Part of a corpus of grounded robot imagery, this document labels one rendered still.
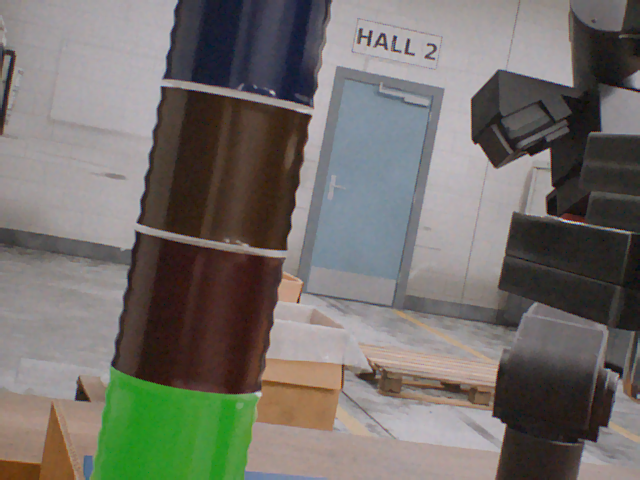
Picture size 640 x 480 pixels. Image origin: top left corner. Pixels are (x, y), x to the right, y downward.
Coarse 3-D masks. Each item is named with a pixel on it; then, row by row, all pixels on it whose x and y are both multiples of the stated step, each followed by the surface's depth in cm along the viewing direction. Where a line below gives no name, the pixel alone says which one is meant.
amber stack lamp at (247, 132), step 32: (192, 96) 28; (224, 96) 28; (160, 128) 28; (192, 128) 28; (224, 128) 28; (256, 128) 28; (288, 128) 28; (160, 160) 28; (192, 160) 28; (224, 160) 28; (256, 160) 28; (288, 160) 28; (160, 192) 28; (192, 192) 28; (224, 192) 28; (256, 192) 28; (288, 192) 29; (160, 224) 28; (192, 224) 28; (224, 224) 28; (256, 224) 28; (288, 224) 29
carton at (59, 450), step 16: (64, 416) 72; (48, 432) 75; (64, 432) 69; (48, 448) 74; (64, 448) 66; (0, 464) 75; (16, 464) 76; (32, 464) 76; (48, 464) 72; (64, 464) 65; (80, 464) 63
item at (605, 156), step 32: (608, 160) 53; (608, 192) 51; (512, 224) 53; (544, 224) 51; (576, 224) 48; (608, 224) 51; (512, 256) 53; (544, 256) 50; (576, 256) 48; (608, 256) 45; (512, 288) 52; (544, 288) 50; (576, 288) 47; (608, 288) 45; (608, 320) 45
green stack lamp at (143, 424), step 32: (128, 384) 28; (128, 416) 28; (160, 416) 28; (192, 416) 28; (224, 416) 28; (256, 416) 30; (128, 448) 28; (160, 448) 28; (192, 448) 28; (224, 448) 28
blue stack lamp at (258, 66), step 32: (192, 0) 28; (224, 0) 28; (256, 0) 27; (288, 0) 28; (320, 0) 28; (192, 32) 28; (224, 32) 28; (256, 32) 28; (288, 32) 28; (320, 32) 29; (192, 64) 28; (224, 64) 27; (256, 64) 28; (288, 64) 28; (320, 64) 29; (256, 96) 29; (288, 96) 28
